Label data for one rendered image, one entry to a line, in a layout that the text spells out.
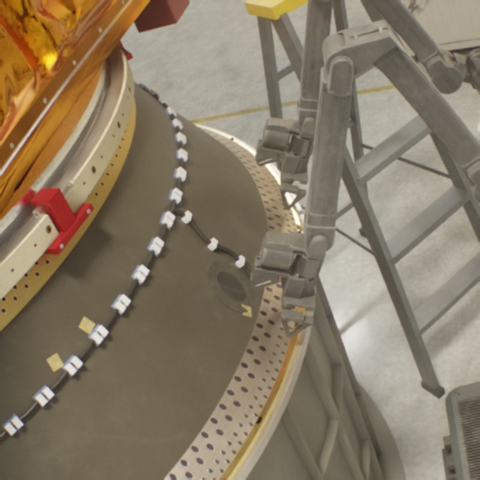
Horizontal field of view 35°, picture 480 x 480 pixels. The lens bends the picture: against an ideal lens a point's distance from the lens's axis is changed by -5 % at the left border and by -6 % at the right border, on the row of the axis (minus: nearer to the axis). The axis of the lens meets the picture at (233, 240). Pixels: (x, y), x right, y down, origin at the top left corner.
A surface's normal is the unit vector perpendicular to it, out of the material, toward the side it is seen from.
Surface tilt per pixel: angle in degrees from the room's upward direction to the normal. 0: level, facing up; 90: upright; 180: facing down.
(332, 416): 90
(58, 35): 93
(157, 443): 62
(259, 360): 43
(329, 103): 94
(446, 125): 89
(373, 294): 0
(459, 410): 0
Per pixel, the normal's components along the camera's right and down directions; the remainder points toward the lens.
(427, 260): -0.33, -0.74
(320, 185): -0.10, 0.63
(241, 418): 0.33, -0.50
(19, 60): 0.93, -0.11
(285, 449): 0.86, 0.01
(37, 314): 0.53, -0.22
